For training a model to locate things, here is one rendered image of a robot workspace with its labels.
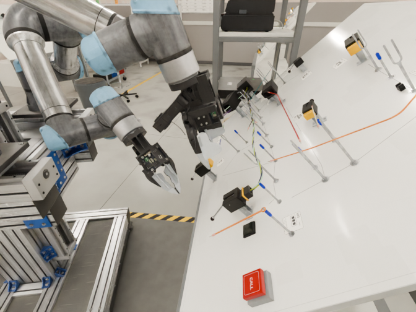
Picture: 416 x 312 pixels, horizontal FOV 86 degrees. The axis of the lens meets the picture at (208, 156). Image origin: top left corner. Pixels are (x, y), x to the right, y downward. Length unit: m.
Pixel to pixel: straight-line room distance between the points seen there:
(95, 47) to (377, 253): 0.60
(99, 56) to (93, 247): 1.50
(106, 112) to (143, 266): 1.40
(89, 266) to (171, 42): 1.52
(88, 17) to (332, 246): 0.69
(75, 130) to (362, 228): 0.72
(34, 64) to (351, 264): 0.90
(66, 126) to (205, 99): 0.42
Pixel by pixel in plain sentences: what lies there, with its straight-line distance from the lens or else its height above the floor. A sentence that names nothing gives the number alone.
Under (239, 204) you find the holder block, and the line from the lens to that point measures 0.65.
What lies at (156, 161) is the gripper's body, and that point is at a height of 1.22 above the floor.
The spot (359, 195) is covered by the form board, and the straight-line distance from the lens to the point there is 0.55.
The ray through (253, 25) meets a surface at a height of 1.49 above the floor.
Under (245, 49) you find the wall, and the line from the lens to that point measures 8.09.
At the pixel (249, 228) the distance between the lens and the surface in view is 0.65.
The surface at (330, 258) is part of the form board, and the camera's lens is 0.51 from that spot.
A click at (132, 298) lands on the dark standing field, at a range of 1.79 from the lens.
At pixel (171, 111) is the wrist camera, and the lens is 0.50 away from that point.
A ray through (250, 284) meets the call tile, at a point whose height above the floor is 1.09.
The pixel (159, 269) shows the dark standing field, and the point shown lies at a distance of 1.84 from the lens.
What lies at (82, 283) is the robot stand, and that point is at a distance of 1.69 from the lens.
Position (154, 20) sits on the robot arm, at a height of 1.55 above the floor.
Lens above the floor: 1.57
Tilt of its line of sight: 33 degrees down
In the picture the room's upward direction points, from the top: straight up
